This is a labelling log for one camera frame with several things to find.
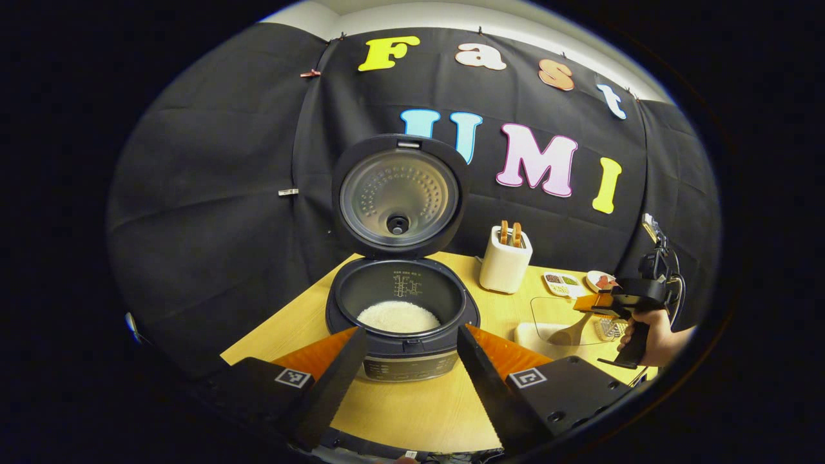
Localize wire chopstick holder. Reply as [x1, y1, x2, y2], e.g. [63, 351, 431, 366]
[593, 316, 629, 342]

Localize white divided bean dish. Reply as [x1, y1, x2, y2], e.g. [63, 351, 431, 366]
[543, 271, 581, 298]

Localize round white plate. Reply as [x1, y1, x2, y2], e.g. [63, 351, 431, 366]
[585, 270, 619, 294]

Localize white rice portion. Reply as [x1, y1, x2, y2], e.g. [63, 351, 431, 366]
[358, 301, 441, 334]

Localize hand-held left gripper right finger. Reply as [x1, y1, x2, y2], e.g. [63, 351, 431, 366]
[456, 324, 636, 454]

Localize clear container of white rice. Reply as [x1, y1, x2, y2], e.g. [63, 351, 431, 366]
[514, 295, 623, 362]

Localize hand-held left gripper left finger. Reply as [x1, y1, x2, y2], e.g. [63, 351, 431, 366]
[193, 326, 368, 452]

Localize white toaster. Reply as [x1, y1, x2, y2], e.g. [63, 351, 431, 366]
[479, 220, 534, 295]

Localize dark grey rice cooker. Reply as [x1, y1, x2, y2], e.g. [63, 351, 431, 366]
[325, 133, 481, 384]

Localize wooden spoon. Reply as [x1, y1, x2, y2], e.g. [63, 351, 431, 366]
[548, 313, 594, 347]

